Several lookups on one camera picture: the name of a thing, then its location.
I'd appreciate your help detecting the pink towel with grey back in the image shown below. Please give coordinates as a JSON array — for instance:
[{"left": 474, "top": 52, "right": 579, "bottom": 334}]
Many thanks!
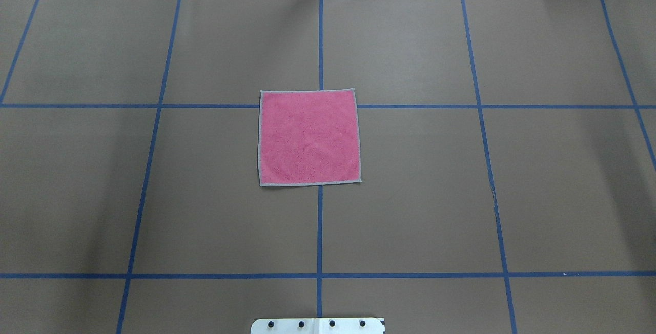
[{"left": 257, "top": 88, "right": 362, "bottom": 187}]

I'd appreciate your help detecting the white mounting plate with bolts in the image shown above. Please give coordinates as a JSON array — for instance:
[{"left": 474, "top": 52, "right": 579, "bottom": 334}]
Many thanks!
[{"left": 250, "top": 317, "right": 386, "bottom": 333}]

